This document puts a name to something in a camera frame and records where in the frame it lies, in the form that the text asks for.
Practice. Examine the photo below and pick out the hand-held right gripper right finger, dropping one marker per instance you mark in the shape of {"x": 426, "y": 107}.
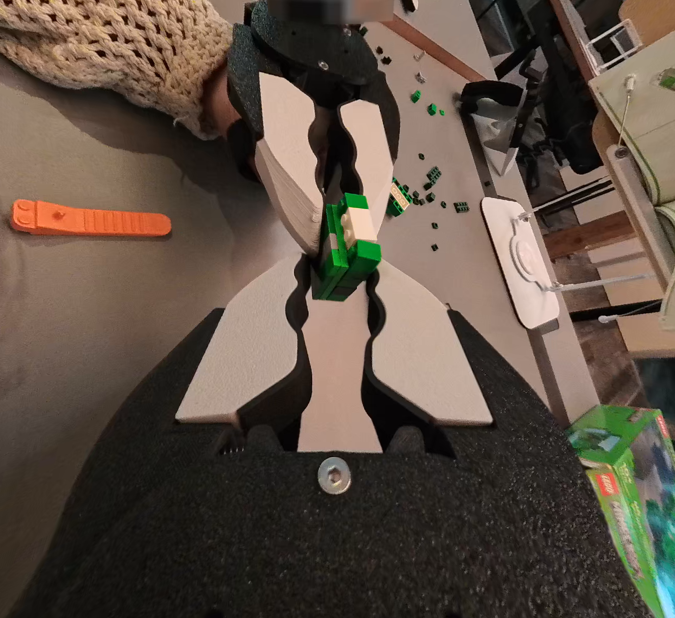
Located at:
{"x": 422, "y": 359}

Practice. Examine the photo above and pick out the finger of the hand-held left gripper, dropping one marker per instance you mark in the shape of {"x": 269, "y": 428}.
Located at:
{"x": 374, "y": 148}
{"x": 287, "y": 153}

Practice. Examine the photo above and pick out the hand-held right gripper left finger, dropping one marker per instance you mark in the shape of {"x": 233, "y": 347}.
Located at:
{"x": 248, "y": 359}

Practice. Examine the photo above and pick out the small green brick assembly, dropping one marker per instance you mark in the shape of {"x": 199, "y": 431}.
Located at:
{"x": 343, "y": 264}

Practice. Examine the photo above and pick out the person's left forearm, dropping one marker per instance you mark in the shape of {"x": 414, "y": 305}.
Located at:
{"x": 105, "y": 22}

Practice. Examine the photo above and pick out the green building set box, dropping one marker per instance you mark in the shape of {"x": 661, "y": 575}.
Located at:
{"x": 622, "y": 470}

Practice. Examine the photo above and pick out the person's left hand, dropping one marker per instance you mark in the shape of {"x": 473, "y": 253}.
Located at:
{"x": 216, "y": 101}

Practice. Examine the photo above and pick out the scattered small green bricks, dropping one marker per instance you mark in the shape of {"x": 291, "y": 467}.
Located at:
{"x": 462, "y": 206}

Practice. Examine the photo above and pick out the grey pointed tool holder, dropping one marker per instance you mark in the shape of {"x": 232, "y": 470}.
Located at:
{"x": 501, "y": 148}

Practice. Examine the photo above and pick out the orange brick separator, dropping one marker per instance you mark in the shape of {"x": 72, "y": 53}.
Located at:
{"x": 105, "y": 222}

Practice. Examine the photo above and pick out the building instruction booklet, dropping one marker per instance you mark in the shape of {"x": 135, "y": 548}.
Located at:
{"x": 643, "y": 117}

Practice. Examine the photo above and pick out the tan rounded board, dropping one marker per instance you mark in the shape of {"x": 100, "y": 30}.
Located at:
{"x": 651, "y": 6}

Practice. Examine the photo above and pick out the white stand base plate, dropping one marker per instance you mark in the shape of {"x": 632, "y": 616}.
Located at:
{"x": 522, "y": 259}

